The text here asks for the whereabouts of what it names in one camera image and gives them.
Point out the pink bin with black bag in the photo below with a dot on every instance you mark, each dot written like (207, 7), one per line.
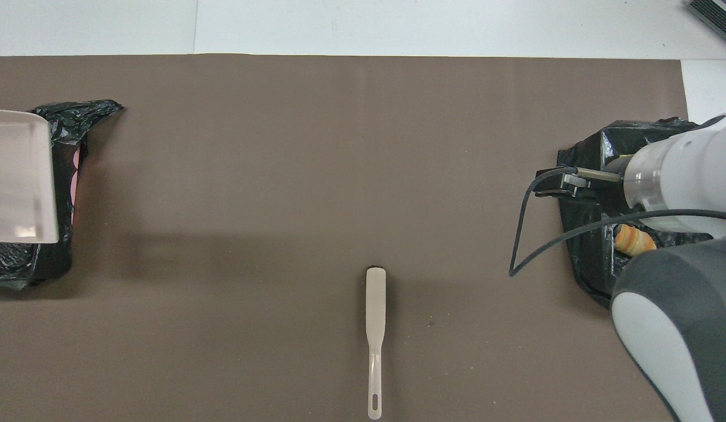
(75, 117)

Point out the brown table mat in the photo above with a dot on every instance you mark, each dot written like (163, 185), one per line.
(280, 176)

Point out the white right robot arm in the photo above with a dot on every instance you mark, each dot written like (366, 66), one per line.
(679, 328)

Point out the grey ribbed device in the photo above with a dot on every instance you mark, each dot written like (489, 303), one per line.
(720, 12)

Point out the orange striped bread piece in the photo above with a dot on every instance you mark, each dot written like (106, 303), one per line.
(632, 240)

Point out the beige plastic dustpan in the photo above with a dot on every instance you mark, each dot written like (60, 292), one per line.
(17, 176)

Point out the beige hand brush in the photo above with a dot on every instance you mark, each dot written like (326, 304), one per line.
(375, 299)

